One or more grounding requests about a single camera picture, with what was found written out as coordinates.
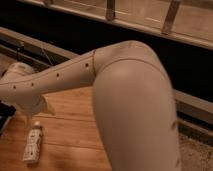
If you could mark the white plastic bottle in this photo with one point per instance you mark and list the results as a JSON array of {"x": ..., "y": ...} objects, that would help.
[{"x": 33, "y": 144}]

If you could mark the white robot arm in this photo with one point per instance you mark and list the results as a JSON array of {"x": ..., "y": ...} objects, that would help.
[{"x": 133, "y": 102}]

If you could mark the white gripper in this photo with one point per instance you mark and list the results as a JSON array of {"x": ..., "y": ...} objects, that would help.
[{"x": 35, "y": 105}]

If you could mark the black device at left edge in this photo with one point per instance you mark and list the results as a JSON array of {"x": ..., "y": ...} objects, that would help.
[{"x": 6, "y": 113}]

